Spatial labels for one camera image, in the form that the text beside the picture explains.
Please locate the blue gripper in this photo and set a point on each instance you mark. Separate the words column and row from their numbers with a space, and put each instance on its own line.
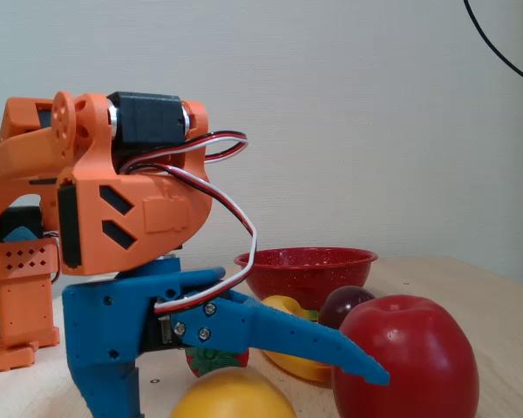
column 113, row 318

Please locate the orange robot base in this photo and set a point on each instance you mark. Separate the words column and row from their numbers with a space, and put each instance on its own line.
column 24, row 313

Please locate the yellow toy banana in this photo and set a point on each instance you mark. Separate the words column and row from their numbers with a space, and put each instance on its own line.
column 298, row 366

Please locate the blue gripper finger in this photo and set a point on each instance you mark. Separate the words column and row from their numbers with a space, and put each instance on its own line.
column 279, row 328

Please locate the red speckled bowl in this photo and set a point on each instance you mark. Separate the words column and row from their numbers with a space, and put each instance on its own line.
column 305, row 272

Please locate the red toy strawberry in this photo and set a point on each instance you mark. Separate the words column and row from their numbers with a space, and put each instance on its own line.
column 202, row 362

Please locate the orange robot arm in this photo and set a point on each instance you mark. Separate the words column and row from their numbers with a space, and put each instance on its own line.
column 157, row 226

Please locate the purple toy plum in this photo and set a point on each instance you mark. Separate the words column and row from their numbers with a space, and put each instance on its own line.
column 342, row 305

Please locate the red toy apple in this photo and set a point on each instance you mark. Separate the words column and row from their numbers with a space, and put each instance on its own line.
column 409, row 361

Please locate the yellow orange toy peach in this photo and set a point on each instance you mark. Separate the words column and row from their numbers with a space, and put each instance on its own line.
column 231, row 396

